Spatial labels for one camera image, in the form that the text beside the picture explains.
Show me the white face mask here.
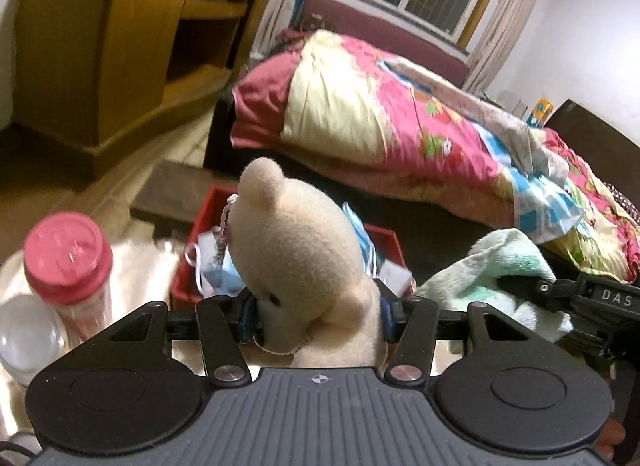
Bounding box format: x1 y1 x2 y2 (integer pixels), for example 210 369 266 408
183 227 247 297

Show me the beige teddy bear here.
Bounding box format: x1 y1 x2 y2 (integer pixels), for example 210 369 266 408
220 157 391 381

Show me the dark wooden furniture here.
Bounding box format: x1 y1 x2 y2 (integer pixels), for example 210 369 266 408
544 98 640 149

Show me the dark wooden board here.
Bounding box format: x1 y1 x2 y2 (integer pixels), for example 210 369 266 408
129 160 242 227

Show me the pink lid plastic jar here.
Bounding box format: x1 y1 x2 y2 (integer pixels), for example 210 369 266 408
23 212 115 343

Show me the clear round lid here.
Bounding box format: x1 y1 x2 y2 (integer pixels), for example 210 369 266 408
0 293 68 387

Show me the yellow carton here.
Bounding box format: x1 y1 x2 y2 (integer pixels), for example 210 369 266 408
529 99 555 127

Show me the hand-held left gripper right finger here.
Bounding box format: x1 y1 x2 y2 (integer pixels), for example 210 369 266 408
375 280 542 389

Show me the dark red bed headboard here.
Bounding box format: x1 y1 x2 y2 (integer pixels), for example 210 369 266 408
299 0 471 91

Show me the blue face mask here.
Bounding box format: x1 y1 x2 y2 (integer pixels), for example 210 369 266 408
342 202 385 281

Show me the red storage box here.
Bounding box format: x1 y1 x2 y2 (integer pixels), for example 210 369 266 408
169 185 416 319

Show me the mint green towel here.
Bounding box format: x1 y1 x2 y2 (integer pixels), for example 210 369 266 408
414 228 575 344

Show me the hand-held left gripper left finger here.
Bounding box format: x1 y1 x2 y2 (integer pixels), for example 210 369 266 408
101 294 258 389

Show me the pink patterned quilt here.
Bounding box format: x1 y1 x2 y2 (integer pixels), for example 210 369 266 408
230 29 640 285

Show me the wooden cabinet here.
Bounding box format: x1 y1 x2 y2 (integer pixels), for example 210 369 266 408
12 0 276 181

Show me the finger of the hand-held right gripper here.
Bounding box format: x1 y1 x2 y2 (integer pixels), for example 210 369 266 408
495 275 587 313

